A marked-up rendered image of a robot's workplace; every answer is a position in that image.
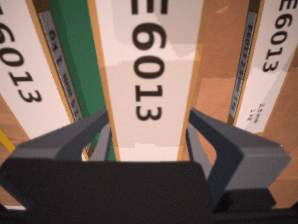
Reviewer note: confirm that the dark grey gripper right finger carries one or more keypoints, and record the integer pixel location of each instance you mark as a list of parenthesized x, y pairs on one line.
[(244, 160)]

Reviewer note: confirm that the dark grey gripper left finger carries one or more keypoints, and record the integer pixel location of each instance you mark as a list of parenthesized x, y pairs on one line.
[(68, 142)]

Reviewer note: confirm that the brown cardboard pack with white e6013 label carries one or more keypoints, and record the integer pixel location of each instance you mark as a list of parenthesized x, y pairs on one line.
[(149, 54)]

